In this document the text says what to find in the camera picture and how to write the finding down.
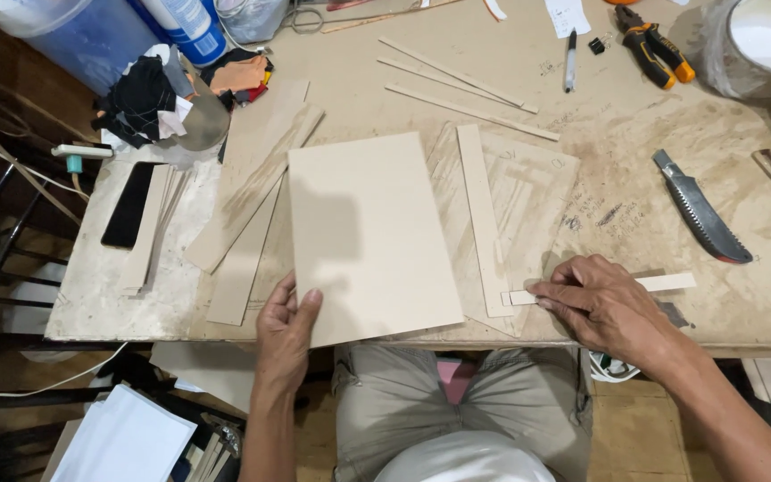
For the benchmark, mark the person's left hand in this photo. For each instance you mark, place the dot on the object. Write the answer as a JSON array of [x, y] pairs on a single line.
[[282, 341]]

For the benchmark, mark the person's right hand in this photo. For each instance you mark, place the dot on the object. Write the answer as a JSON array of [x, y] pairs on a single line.
[[610, 311]]

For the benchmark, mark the short narrow cardboard strip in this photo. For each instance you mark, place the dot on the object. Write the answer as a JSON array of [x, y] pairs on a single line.
[[666, 281]]

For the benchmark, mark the large beige cardboard sheet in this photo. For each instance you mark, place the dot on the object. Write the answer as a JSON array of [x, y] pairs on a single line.
[[372, 234]]

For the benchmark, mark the wide plain cardboard strip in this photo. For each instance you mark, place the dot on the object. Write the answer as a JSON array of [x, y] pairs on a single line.
[[245, 281]]

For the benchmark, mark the cardboard sheet under table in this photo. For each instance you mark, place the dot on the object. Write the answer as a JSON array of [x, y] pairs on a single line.
[[211, 371]]

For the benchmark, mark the scratched cardboard sheet with writing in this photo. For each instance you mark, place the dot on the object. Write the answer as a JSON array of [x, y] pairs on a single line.
[[533, 201]]

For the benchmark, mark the wide stained cardboard strip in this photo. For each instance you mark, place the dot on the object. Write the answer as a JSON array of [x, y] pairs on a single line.
[[251, 194]]

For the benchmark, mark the person's khaki trousers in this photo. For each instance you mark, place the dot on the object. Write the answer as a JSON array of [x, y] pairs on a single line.
[[425, 408]]

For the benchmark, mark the long beige cardboard strip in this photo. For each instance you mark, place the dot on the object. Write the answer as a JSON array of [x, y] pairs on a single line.
[[482, 214]]

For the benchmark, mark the pink stool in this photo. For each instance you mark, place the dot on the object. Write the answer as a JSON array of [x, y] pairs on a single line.
[[456, 378]]

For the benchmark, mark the stack of thin cardboard strips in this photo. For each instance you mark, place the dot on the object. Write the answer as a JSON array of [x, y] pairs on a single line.
[[151, 227]]

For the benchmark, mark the stack of white paper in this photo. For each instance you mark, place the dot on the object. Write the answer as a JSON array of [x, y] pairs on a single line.
[[124, 438]]

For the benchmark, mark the black smartphone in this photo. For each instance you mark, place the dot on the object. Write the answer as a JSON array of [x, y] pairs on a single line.
[[128, 204]]

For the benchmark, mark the person's white shirt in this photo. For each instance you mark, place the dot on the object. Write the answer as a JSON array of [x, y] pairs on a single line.
[[462, 458]]

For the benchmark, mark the grey metal cup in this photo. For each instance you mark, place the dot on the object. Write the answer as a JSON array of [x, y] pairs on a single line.
[[205, 120]]

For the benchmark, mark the thin wooden stick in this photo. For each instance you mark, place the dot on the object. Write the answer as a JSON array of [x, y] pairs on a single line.
[[472, 112], [439, 79], [452, 71]]

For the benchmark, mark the black and white marker pen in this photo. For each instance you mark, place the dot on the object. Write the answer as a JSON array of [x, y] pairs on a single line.
[[570, 63]]

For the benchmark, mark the black and orange pliers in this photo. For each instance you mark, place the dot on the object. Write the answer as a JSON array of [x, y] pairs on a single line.
[[650, 50]]

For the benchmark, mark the black binder clip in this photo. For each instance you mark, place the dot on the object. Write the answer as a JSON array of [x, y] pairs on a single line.
[[598, 45]]

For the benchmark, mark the white charger plug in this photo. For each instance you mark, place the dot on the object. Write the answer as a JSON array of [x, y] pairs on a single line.
[[81, 152]]

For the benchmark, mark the pile of fabric scraps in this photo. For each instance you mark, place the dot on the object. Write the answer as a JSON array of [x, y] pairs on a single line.
[[141, 97]]

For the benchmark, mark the black metal rack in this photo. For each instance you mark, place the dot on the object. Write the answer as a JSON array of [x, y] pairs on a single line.
[[4, 248]]

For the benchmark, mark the white paper note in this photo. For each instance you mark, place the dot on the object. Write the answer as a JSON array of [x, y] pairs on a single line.
[[567, 15]]

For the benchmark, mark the white glue tub in plastic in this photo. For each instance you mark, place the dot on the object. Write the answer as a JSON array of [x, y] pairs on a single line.
[[753, 47]]

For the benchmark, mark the clear plastic bag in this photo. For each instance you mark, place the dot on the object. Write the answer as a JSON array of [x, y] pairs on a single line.
[[251, 19]]

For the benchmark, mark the blue and white bottle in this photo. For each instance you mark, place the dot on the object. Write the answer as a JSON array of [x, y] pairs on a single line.
[[188, 30]]

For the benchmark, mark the metal scissors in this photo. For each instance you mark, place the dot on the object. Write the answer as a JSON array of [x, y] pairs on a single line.
[[305, 17]]

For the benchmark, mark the long wooden rod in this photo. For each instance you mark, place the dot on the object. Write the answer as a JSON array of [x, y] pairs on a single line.
[[385, 17]]

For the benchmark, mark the blue translucent plastic container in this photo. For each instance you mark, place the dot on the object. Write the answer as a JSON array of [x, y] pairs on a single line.
[[84, 37]]

